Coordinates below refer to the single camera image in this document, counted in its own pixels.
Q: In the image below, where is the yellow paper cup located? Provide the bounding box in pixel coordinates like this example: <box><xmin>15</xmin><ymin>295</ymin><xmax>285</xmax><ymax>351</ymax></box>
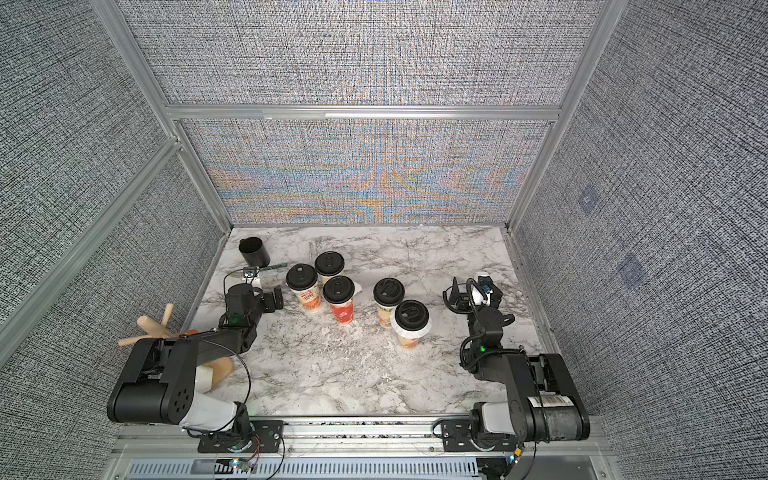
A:
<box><xmin>376</xmin><ymin>303</ymin><xmax>397</xmax><ymax>329</ymax></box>

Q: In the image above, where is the wooden mug tree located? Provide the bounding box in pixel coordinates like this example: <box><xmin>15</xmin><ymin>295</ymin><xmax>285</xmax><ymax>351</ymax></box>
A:
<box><xmin>118</xmin><ymin>303</ymin><xmax>235</xmax><ymax>392</ymax></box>

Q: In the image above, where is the red milk tea paper cup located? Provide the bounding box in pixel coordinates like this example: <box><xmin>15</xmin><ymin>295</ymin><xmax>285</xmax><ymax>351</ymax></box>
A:
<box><xmin>330</xmin><ymin>299</ymin><xmax>354</xmax><ymax>324</ymax></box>

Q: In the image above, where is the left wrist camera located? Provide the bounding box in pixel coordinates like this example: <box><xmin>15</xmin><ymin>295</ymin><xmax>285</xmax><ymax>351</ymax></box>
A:
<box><xmin>219</xmin><ymin>269</ymin><xmax>265</xmax><ymax>328</ymax></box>

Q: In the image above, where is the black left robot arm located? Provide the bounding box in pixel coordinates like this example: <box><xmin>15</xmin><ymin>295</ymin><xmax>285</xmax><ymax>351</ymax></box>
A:
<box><xmin>106</xmin><ymin>283</ymin><xmax>284</xmax><ymax>452</ymax></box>

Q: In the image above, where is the black cylindrical cup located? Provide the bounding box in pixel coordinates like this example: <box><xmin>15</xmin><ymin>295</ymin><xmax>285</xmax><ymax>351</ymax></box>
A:
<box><xmin>238</xmin><ymin>237</ymin><xmax>271</xmax><ymax>269</ymax></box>

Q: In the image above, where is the black plastic cup lid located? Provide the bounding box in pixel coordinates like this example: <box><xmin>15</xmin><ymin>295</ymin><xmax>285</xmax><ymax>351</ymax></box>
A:
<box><xmin>373</xmin><ymin>277</ymin><xmax>405</xmax><ymax>307</ymax></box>
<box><xmin>395</xmin><ymin>300</ymin><xmax>429</xmax><ymax>319</ymax></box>
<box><xmin>286</xmin><ymin>263</ymin><xmax>318</xmax><ymax>292</ymax></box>
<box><xmin>323</xmin><ymin>275</ymin><xmax>357</xmax><ymax>305</ymax></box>
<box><xmin>314</xmin><ymin>251</ymin><xmax>345</xmax><ymax>278</ymax></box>

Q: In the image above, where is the white mug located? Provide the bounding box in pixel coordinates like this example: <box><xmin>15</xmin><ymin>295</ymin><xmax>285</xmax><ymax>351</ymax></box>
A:
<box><xmin>194</xmin><ymin>365</ymin><xmax>214</xmax><ymax>393</ymax></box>

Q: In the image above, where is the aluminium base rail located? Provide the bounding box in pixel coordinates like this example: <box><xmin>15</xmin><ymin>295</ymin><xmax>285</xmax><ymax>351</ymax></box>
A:
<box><xmin>101</xmin><ymin>414</ymin><xmax>623</xmax><ymax>479</ymax></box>

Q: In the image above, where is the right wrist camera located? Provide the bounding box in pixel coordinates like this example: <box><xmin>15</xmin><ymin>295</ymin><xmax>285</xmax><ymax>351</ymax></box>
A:
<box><xmin>467</xmin><ymin>272</ymin><xmax>516</xmax><ymax>333</ymax></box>

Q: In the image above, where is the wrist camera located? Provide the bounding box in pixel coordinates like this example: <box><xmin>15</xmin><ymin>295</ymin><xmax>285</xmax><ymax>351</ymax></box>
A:
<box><xmin>219</xmin><ymin>269</ymin><xmax>265</xmax><ymax>328</ymax></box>
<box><xmin>467</xmin><ymin>272</ymin><xmax>516</xmax><ymax>333</ymax></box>

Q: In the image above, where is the fork with teal handle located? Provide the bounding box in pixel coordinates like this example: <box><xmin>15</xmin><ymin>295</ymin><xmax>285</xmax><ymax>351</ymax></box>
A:
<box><xmin>242</xmin><ymin>263</ymin><xmax>287</xmax><ymax>278</ymax></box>

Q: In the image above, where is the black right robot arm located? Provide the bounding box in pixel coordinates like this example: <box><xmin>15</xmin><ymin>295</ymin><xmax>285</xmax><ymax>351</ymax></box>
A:
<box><xmin>442</xmin><ymin>275</ymin><xmax>591</xmax><ymax>450</ymax></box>

